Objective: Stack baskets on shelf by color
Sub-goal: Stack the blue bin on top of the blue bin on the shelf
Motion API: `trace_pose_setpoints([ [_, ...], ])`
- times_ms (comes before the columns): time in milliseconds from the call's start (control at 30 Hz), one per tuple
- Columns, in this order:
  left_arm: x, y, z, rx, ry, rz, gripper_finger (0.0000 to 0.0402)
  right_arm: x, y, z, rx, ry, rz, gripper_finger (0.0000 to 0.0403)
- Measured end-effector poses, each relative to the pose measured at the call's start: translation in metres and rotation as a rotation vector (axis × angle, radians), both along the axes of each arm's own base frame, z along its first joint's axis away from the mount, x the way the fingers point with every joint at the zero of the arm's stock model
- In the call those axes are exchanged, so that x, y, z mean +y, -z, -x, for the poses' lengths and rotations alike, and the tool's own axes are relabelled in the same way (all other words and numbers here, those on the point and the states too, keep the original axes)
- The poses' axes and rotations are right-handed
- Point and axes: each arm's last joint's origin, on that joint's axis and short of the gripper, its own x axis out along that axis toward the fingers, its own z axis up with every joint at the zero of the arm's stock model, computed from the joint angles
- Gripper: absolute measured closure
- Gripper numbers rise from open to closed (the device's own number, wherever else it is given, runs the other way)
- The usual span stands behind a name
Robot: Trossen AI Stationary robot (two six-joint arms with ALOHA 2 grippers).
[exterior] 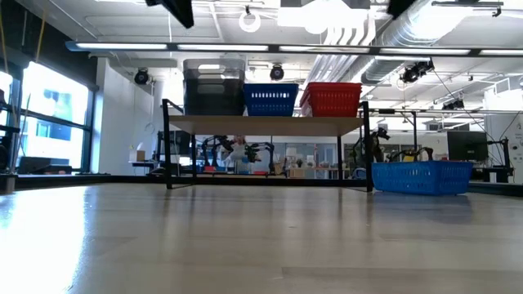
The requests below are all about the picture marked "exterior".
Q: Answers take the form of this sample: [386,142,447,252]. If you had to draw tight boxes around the grey metal block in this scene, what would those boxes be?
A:
[0,173,18,195]

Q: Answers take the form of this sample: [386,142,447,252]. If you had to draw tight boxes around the white ceiling light panel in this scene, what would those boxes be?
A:
[277,0,369,30]

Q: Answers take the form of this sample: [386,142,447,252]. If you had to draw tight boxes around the white ring ceiling fixture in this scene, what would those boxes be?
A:
[238,10,262,33]

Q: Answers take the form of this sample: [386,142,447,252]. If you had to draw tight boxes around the person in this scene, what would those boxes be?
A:
[226,136,253,172]

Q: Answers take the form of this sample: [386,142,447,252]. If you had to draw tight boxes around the silver ventilation duct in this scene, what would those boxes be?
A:
[360,6,475,86]

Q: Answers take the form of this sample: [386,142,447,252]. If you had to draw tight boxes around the blue slotted plastic basket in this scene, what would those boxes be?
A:
[371,160,475,196]
[243,82,300,118]

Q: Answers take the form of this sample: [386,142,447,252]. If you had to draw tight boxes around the wood shelf black metal legs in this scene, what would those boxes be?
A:
[161,99,374,193]

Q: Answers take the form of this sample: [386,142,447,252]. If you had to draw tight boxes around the black window frame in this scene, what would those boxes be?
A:
[0,60,99,172]

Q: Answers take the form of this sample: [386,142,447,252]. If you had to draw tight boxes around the yellow hanging cable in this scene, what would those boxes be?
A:
[0,7,9,74]
[34,10,47,62]

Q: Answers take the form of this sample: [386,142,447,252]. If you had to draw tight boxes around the black ceiling rail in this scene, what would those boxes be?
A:
[432,0,504,18]

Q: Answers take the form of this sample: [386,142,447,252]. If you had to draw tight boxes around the black computer monitor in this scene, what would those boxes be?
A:
[446,130,489,163]
[158,130,192,155]

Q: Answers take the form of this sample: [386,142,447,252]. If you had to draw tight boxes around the white ceiling pipes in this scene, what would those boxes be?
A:
[306,24,377,87]

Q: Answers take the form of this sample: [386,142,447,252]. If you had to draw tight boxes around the black machine frame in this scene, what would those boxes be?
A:
[0,124,20,172]

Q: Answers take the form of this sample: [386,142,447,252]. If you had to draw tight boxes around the black flat case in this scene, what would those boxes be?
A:
[18,156,73,176]

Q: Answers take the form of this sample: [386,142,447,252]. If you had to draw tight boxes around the long ceiling light bar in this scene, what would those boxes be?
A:
[65,40,523,57]

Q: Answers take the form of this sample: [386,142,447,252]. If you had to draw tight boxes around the black background metal frame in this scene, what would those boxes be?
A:
[369,107,523,163]

